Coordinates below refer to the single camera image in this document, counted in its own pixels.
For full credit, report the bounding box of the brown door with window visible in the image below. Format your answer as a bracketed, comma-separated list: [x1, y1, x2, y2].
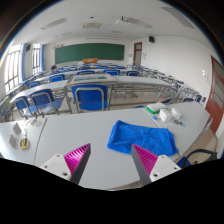
[133, 41, 143, 66]

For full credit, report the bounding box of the orange lectern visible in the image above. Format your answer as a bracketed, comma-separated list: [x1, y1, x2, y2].
[82, 57, 100, 64]

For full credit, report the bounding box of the ceiling air vent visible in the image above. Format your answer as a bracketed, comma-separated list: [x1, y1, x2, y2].
[82, 22, 103, 29]

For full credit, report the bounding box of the narrow window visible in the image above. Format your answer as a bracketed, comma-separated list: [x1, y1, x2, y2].
[31, 43, 42, 75]

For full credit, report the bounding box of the long grey desk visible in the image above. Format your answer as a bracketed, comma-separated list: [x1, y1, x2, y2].
[9, 75, 176, 114]

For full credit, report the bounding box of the red door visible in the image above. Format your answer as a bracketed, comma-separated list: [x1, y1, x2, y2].
[205, 55, 224, 134]

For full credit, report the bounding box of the group of blue chairs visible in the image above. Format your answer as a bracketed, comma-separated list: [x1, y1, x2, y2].
[23, 63, 204, 104]

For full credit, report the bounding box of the green and white box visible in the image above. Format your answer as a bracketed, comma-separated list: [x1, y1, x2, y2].
[145, 102, 168, 115]

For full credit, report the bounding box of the white ceiling projector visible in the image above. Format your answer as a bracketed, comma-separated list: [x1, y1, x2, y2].
[114, 16, 129, 25]

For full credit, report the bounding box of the large window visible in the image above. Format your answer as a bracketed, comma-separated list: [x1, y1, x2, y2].
[3, 44, 23, 94]

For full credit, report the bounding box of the blue towel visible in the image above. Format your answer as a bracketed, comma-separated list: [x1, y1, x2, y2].
[106, 119, 179, 158]

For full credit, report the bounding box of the blue curtain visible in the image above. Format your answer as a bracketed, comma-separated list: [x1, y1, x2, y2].
[40, 44, 45, 72]
[20, 43, 27, 81]

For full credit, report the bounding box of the blue bag with black strap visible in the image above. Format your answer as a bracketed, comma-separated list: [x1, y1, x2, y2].
[175, 148, 218, 169]

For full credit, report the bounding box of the green chalkboard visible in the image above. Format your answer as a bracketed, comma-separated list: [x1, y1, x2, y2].
[54, 42, 126, 65]

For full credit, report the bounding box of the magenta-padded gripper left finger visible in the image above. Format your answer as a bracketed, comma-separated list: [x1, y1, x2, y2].
[39, 143, 92, 185]

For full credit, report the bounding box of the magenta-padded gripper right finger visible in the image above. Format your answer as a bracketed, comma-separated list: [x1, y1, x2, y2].
[130, 143, 182, 186]

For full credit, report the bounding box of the small white box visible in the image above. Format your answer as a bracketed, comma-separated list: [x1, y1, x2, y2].
[170, 107, 182, 120]
[158, 108, 172, 123]

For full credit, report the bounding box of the group of ceiling lights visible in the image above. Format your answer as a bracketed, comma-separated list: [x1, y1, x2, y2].
[39, 6, 194, 41]

